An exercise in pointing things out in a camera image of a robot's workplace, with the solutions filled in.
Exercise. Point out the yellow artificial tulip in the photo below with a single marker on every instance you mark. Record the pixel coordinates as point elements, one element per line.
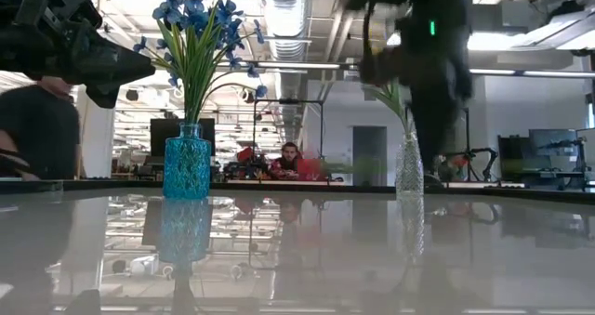
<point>392,101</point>

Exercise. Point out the person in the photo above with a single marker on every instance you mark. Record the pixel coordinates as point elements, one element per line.
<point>289,159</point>
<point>42,129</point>

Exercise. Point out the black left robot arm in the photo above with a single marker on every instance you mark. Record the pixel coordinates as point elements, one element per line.
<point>11,22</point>

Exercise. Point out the black background robot arm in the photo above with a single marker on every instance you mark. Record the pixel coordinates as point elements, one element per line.
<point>485,154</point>
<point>562,144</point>

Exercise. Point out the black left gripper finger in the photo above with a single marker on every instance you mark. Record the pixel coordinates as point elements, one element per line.
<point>111,69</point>

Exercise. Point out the black computer monitor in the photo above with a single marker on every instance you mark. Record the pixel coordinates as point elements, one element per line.
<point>158,136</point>
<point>553,154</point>
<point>513,154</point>

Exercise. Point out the silver ceiling air duct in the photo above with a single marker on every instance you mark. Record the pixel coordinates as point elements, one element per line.
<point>286,22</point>

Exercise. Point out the ceiling light strip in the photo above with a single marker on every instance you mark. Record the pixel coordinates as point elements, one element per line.
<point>297,65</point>
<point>534,73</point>

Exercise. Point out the grey computer monitor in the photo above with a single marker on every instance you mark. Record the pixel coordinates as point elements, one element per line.
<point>586,148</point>

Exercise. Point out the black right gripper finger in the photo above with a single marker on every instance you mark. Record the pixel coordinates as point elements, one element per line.
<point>432,134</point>

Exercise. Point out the black aluminium table frame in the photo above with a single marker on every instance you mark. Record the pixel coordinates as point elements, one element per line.
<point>325,188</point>

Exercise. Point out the blue patterned glass vase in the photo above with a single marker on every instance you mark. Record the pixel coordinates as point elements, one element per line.
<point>186,166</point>

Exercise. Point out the clear patterned glass vase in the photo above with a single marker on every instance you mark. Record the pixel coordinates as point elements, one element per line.
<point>409,166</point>

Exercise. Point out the blue artificial flower spray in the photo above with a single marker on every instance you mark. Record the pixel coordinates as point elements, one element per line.
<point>197,17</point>

